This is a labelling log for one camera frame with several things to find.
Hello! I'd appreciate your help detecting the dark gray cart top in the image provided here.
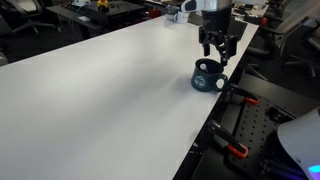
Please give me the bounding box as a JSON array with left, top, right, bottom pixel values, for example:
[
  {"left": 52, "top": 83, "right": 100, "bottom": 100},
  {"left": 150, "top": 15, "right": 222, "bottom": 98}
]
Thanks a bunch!
[{"left": 229, "top": 72, "right": 320, "bottom": 118}]

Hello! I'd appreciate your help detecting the black pegboard plate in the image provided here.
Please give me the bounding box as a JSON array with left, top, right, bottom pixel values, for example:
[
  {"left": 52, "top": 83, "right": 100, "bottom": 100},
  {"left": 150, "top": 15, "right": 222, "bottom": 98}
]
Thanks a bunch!
[{"left": 226, "top": 94, "right": 320, "bottom": 180}]

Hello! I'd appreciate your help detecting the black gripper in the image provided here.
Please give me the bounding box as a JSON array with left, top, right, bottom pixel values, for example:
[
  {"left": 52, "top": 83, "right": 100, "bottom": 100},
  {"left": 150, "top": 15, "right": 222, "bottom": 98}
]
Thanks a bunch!
[{"left": 198, "top": 6, "right": 240, "bottom": 67}]

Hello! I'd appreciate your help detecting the white mug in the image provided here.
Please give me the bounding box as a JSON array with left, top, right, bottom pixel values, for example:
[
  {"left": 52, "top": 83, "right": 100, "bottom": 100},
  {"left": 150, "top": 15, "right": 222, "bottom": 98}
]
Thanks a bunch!
[{"left": 173, "top": 10, "right": 190, "bottom": 25}]

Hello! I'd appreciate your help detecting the yellow emergency stop button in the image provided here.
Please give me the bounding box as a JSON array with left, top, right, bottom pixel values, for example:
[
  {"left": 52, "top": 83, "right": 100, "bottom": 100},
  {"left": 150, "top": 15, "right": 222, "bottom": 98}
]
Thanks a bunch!
[{"left": 96, "top": 0, "right": 111, "bottom": 13}]

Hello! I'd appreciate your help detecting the orange white dry-erase marker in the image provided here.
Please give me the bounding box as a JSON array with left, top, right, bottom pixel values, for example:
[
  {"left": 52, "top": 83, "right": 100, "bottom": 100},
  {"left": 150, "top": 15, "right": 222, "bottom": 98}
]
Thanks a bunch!
[{"left": 199, "top": 62, "right": 210, "bottom": 74}]

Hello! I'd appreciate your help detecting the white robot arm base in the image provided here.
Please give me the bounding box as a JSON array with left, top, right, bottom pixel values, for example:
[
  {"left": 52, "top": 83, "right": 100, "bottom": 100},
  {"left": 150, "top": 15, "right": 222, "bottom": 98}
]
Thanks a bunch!
[{"left": 277, "top": 107, "right": 320, "bottom": 180}]

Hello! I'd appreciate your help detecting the black side desk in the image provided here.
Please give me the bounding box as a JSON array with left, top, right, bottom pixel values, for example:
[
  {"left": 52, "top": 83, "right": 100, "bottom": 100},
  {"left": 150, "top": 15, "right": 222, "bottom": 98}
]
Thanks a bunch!
[{"left": 44, "top": 0, "right": 148, "bottom": 36}]

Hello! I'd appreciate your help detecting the dark teal mug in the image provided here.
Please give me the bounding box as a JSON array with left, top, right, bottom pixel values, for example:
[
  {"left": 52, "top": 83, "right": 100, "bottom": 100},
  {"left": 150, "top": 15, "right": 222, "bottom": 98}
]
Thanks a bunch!
[{"left": 190, "top": 58, "right": 229, "bottom": 93}]

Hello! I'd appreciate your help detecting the black office chair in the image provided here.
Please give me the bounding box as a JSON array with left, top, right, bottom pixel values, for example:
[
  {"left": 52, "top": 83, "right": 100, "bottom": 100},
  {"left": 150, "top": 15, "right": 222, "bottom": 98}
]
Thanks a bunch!
[
  {"left": 283, "top": 0, "right": 320, "bottom": 81},
  {"left": 246, "top": 19, "right": 284, "bottom": 68},
  {"left": 0, "top": 0, "right": 56, "bottom": 38}
]

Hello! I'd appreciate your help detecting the orange-handled black clamp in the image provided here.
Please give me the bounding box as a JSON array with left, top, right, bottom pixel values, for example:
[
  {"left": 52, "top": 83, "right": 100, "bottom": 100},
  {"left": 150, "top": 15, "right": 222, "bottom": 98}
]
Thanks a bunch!
[
  {"left": 228, "top": 83, "right": 260, "bottom": 106},
  {"left": 207, "top": 119, "right": 250, "bottom": 160}
]

